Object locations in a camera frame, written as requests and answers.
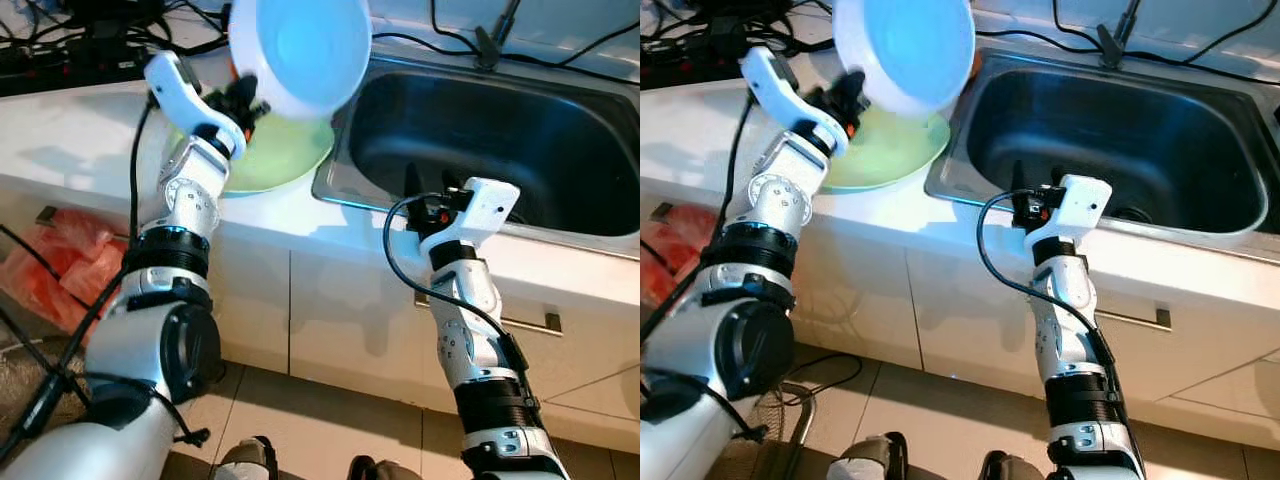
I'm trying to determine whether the thin black cable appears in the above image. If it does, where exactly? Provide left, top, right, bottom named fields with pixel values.
left=0, top=225, right=76, bottom=291

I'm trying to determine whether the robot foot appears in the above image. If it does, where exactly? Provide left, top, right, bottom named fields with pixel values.
left=980, top=450, right=1051, bottom=480
left=215, top=435, right=279, bottom=480
left=348, top=457, right=421, bottom=480
left=830, top=432, right=906, bottom=480

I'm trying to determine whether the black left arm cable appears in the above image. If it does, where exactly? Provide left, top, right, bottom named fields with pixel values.
left=640, top=95, right=756, bottom=341
left=0, top=95, right=161, bottom=461

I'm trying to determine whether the green plate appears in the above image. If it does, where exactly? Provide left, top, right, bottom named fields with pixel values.
left=815, top=100, right=951, bottom=193
left=165, top=105, right=336, bottom=196

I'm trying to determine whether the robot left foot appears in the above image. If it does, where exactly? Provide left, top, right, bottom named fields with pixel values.
left=215, top=435, right=279, bottom=480
left=830, top=432, right=906, bottom=480

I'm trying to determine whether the red plastic bag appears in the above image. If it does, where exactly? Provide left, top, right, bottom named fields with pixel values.
left=640, top=205, right=721, bottom=311
left=0, top=205, right=131, bottom=336

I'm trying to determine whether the white ribbed bowl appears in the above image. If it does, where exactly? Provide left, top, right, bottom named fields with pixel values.
left=228, top=0, right=373, bottom=123
left=832, top=0, right=976, bottom=121

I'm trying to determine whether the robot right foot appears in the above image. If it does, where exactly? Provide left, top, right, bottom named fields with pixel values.
left=980, top=450, right=1051, bottom=480
left=348, top=457, right=421, bottom=480

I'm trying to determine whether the black looped cable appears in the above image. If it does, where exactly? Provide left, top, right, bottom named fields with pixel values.
left=785, top=350, right=866, bottom=401

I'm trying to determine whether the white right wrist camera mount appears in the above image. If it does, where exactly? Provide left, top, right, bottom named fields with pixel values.
left=1025, top=175, right=1113, bottom=251
left=420, top=177, right=521, bottom=256

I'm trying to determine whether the steel sink basin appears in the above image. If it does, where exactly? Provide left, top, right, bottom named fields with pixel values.
left=925, top=50, right=1280, bottom=263
left=312, top=55, right=641, bottom=261

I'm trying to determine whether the black power strip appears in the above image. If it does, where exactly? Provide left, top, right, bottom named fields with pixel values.
left=640, top=35, right=751, bottom=89
left=0, top=40, right=151, bottom=98

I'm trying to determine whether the white sink cabinet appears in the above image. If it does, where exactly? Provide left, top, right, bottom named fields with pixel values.
left=0, top=190, right=641, bottom=451
left=640, top=190, right=1280, bottom=451

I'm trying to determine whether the metal faucet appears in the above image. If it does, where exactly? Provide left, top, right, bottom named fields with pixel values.
left=1095, top=0, right=1146, bottom=69
left=475, top=0, right=523, bottom=71

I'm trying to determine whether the metal grille fan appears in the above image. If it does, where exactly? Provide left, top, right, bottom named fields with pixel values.
left=745, top=380, right=816, bottom=480
left=0, top=320, right=91, bottom=441

